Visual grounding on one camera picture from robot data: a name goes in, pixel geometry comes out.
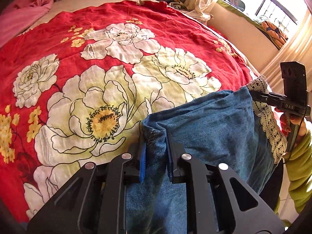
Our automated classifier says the blue denim pants lace trim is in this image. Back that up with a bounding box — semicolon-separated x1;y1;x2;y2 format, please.
125;75;288;234

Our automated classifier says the pink cloth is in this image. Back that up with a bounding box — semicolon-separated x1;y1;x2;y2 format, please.
0;0;54;48

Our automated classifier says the red floral blanket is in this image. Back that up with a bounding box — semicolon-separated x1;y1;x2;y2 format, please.
0;0;259;225

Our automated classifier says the barred window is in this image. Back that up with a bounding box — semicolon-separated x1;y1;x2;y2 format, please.
234;0;308;32

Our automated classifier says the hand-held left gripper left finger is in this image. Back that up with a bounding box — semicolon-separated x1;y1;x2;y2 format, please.
27;143;148;234

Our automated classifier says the orange patterned cloth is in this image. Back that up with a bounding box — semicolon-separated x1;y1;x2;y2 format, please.
261;21;288;49

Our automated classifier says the green edged cloth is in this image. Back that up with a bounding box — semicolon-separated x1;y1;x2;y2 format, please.
216;0;281;51

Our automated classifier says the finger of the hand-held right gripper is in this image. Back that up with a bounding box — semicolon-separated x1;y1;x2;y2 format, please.
249;90;283;108

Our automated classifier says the person's right hand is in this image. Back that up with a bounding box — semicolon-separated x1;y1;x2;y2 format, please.
279;113;307;138

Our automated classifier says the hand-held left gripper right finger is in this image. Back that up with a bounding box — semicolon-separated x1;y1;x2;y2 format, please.
166;130;285;234

